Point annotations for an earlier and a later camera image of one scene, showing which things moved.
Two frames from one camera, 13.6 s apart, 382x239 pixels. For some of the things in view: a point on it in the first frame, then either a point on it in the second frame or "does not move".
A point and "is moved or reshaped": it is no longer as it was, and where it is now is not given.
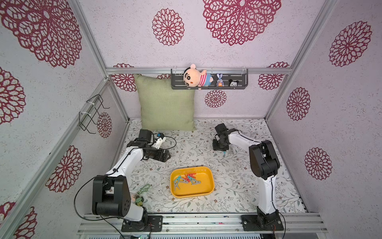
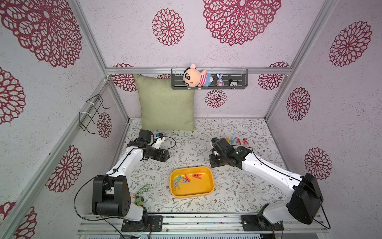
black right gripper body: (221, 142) -> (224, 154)
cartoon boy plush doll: (193, 77) does not move
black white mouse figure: (233, 83) does not move
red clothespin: (191, 175) is moved or reshaped
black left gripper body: (156, 154) does not move
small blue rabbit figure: (220, 81) does not move
